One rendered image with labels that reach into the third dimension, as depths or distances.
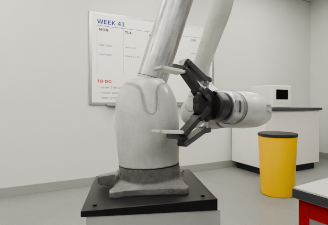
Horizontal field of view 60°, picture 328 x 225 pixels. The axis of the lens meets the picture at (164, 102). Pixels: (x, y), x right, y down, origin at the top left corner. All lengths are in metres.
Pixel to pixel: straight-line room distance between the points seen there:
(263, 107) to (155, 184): 0.37
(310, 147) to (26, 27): 4.02
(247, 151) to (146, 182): 3.59
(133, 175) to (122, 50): 2.99
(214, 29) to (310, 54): 5.06
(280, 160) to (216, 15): 2.47
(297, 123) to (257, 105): 3.60
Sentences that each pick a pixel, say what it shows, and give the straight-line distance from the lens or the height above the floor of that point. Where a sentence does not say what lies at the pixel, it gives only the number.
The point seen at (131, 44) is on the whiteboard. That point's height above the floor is 1.71.
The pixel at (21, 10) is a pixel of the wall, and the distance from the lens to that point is 3.50.
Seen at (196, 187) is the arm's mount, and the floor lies 0.78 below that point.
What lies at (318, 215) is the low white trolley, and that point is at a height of 0.70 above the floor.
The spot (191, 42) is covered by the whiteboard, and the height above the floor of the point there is 1.82.
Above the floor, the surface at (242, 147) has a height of 0.33.
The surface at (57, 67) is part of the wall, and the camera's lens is 3.41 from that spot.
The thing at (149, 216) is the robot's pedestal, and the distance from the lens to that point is 0.63.
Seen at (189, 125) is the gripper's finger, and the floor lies 0.94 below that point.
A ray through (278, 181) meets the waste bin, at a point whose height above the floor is 0.17.
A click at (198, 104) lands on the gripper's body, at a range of 0.68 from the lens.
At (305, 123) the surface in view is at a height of 0.67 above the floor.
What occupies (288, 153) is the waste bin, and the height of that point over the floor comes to 0.46.
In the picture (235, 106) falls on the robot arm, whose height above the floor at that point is 0.98.
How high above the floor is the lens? 0.99
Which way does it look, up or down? level
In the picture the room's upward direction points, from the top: straight up
